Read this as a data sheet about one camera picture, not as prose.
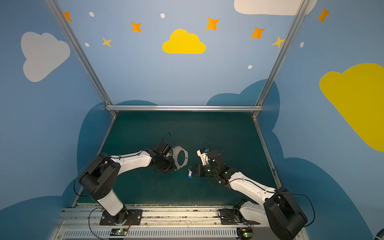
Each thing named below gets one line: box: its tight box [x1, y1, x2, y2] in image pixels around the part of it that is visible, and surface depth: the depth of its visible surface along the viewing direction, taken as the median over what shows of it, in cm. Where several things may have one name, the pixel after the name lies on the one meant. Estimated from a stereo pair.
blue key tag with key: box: [188, 166, 193, 179], surface depth 84 cm
